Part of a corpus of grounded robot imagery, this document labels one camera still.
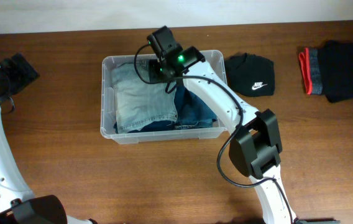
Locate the light blue jeans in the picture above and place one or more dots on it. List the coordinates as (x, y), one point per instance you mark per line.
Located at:
(138, 103)

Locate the dark blue jeans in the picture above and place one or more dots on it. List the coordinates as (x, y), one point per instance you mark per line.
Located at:
(192, 112)

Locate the dark blue teal cloth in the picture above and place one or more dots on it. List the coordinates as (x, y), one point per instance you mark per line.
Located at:
(156, 126)

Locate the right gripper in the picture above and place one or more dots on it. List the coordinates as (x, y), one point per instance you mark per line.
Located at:
(156, 74)

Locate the black shorts red waistband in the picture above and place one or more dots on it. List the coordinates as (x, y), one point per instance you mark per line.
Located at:
(328, 70)

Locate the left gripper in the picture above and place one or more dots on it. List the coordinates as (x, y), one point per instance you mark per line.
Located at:
(21, 73)

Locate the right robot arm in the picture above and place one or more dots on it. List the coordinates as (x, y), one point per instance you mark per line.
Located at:
(250, 158)

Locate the clear plastic storage container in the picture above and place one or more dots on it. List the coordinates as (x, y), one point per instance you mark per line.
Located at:
(108, 114)

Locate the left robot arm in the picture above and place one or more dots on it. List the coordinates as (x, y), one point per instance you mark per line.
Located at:
(18, 204)

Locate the black Nike shirt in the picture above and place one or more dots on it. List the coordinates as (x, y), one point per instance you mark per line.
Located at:
(251, 75)

